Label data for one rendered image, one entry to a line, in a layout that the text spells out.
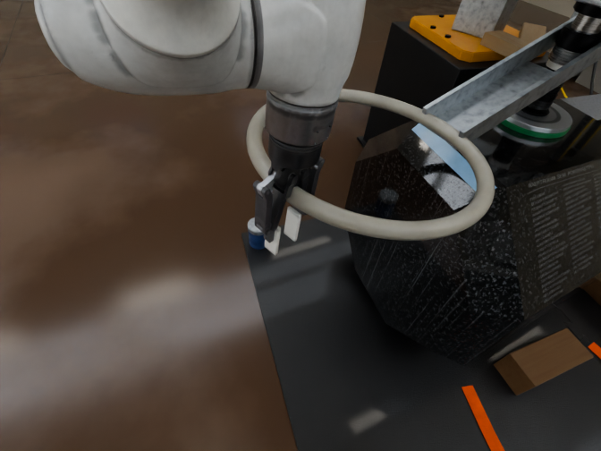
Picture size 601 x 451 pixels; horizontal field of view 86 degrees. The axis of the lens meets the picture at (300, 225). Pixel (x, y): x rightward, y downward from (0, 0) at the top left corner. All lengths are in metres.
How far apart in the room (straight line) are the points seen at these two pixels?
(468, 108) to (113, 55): 0.79
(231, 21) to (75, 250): 1.63
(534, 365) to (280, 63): 1.36
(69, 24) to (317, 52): 0.20
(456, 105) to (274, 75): 0.65
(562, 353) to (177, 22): 1.55
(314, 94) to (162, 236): 1.43
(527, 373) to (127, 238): 1.76
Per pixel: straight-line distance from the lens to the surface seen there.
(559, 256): 1.04
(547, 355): 1.56
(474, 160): 0.76
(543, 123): 1.16
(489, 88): 1.01
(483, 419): 1.46
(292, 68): 0.36
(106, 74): 0.33
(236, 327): 1.40
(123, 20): 0.29
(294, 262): 1.53
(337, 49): 0.37
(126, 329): 1.51
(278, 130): 0.42
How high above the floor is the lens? 1.27
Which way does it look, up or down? 48 degrees down
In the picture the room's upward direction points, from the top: 6 degrees clockwise
